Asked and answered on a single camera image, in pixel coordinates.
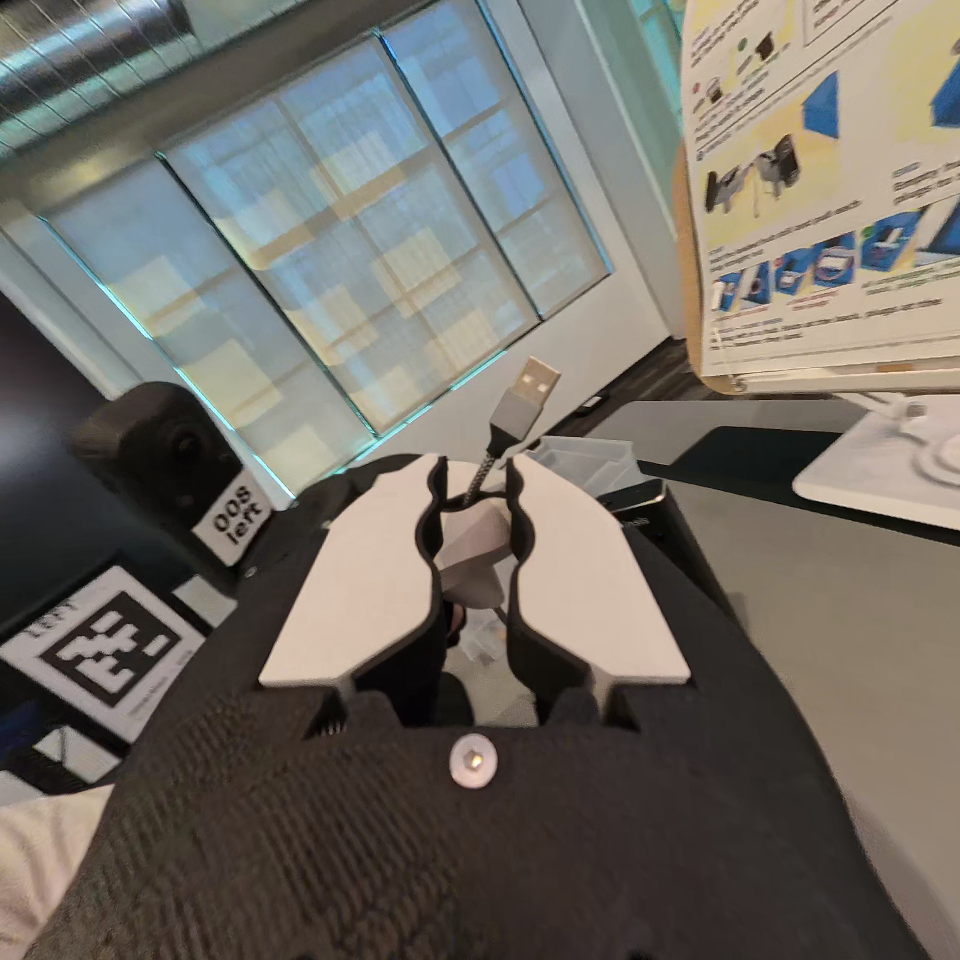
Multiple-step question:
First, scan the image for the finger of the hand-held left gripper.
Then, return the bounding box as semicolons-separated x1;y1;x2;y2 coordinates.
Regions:
435;499;511;609

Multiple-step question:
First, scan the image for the clear plastic container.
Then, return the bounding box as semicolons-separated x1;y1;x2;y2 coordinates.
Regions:
523;433;640;501

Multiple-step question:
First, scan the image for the printed instruction sheet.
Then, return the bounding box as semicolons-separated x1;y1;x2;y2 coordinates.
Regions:
681;0;960;378

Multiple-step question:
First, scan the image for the white document stand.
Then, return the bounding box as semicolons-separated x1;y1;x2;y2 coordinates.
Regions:
793;371;960;532

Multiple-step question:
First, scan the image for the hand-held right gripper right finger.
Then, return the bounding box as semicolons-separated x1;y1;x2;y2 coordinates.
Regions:
504;453;691;725

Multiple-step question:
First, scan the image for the grey braided usb cable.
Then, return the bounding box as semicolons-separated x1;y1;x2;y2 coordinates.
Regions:
442;355;564;520

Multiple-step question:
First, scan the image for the window with blinds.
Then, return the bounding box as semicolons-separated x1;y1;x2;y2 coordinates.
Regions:
33;0;618;460

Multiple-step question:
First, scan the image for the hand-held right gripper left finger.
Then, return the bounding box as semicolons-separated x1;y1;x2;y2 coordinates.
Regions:
258;452;450;723

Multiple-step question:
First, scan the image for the silver ceiling duct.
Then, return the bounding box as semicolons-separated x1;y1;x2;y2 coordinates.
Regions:
0;0;198;156

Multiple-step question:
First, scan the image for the black usb hub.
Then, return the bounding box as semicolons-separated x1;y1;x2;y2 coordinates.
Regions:
598;478;674;547

